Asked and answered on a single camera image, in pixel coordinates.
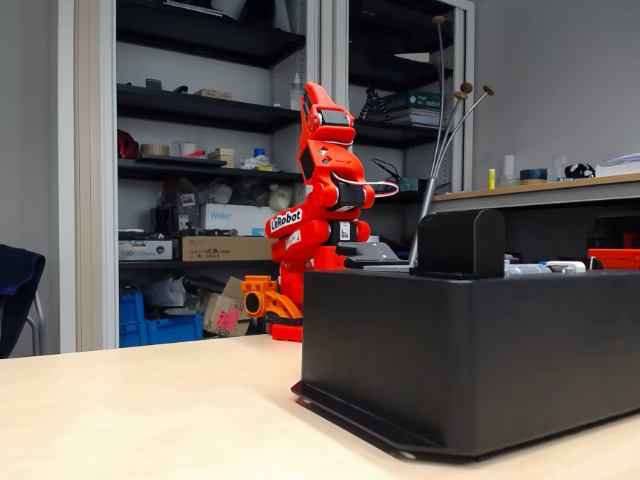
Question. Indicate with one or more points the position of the grey metal shelving cabinet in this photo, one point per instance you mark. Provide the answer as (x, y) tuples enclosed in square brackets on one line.
[(95, 200), (335, 30)]

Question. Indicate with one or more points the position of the wooden top desk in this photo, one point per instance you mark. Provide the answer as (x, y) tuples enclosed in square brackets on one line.
[(600, 190)]

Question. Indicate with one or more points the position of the white plastic bottle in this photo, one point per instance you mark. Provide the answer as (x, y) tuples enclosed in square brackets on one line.
[(295, 95)]

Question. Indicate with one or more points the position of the brown tape roll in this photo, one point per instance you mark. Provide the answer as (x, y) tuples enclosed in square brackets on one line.
[(155, 150)]

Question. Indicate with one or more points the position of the blue tape roll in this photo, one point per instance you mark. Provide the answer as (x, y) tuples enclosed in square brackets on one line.
[(533, 176)]

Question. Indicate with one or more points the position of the stack of white papers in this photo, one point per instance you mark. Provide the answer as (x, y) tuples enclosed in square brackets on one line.
[(620, 162)]

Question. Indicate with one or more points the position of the orange printed part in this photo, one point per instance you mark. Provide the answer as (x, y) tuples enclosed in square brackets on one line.
[(265, 300)]

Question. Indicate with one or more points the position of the dark blue chair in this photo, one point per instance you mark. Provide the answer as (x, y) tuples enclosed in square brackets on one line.
[(17, 280)]

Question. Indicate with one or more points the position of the red display module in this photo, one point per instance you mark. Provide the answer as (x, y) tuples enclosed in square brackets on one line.
[(617, 257)]

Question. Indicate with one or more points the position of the blue plastic crate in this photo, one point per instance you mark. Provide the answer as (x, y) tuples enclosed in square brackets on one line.
[(175, 330), (131, 307)]

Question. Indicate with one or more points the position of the black flexible tripod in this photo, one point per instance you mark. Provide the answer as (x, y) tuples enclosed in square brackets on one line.
[(372, 105)]

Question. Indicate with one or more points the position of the red printed table clamp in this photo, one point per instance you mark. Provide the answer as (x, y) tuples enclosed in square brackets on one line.
[(287, 332)]

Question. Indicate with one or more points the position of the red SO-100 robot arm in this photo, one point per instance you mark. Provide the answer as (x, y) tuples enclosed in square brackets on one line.
[(325, 165)]

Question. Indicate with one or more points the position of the yellow glue stick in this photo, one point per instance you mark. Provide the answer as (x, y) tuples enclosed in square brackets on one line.
[(491, 179)]

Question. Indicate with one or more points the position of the cardboard box with pink sticker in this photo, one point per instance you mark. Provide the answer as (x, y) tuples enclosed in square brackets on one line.
[(225, 312)]

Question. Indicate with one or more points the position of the long brown cardboard box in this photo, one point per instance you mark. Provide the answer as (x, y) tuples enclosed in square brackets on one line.
[(225, 248)]

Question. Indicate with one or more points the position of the small wooden box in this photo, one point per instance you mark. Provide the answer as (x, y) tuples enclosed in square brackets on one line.
[(222, 157)]

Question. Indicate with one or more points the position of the white crumpled cloth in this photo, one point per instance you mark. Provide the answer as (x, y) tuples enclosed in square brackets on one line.
[(257, 162)]

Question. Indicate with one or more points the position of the metal chair frame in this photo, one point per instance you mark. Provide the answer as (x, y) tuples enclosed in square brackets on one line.
[(37, 320)]

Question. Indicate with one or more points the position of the white Weller box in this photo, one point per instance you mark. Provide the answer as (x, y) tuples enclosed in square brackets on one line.
[(235, 220)]

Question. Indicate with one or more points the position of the red object on shelf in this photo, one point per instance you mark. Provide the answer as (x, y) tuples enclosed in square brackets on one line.
[(127, 146)]

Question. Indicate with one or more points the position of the black task board box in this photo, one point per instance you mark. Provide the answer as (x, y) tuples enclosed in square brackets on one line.
[(450, 350)]

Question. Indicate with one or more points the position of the stack of books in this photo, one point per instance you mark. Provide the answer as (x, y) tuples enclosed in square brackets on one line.
[(415, 107)]

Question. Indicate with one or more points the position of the white hinge end block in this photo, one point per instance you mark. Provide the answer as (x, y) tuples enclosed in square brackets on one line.
[(565, 265)]

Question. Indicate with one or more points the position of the printed white flat box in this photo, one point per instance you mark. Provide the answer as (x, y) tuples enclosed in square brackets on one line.
[(145, 250)]

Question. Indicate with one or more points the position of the white tape roll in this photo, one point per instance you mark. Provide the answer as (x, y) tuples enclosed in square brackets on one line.
[(187, 149)]

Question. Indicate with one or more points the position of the black and white plush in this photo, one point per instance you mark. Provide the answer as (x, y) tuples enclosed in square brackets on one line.
[(579, 171)]

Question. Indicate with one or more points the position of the metal coat stand wooden knobs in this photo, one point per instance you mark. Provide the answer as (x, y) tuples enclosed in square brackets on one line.
[(427, 195)]

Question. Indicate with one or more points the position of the metal door hinge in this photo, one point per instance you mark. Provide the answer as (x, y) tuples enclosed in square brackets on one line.
[(525, 270)]

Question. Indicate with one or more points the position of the small flat carton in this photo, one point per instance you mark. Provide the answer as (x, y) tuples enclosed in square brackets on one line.
[(212, 94)]

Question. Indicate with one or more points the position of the black probe holder bracket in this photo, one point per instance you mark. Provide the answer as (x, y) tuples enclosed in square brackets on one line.
[(380, 252)]

